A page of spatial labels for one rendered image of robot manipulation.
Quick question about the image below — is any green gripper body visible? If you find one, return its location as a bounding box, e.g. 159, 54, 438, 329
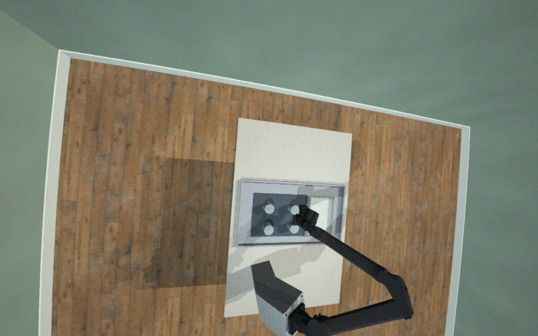
292, 214, 302, 225

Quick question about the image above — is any clear glass jar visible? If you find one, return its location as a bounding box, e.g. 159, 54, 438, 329
287, 221, 299, 234
263, 202, 275, 214
287, 203, 299, 215
262, 222, 274, 235

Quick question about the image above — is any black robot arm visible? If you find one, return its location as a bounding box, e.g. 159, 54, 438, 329
288, 204, 414, 336

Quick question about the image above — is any white shallow tray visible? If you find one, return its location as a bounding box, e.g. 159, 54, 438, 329
308, 196, 335, 235

